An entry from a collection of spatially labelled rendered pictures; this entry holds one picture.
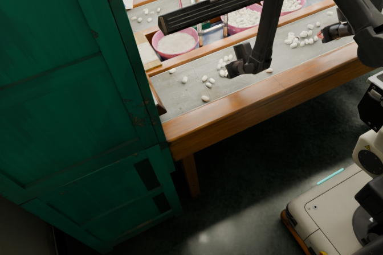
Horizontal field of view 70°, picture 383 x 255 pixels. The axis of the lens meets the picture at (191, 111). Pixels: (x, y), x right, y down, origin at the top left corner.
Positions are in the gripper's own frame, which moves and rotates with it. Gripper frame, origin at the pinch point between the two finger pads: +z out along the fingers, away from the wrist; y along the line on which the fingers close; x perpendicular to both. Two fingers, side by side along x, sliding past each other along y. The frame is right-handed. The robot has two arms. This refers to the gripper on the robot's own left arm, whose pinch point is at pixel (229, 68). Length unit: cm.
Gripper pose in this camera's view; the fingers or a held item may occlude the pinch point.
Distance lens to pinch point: 130.7
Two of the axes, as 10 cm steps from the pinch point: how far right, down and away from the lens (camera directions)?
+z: -2.5, -1.2, 9.6
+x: 3.4, 9.2, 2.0
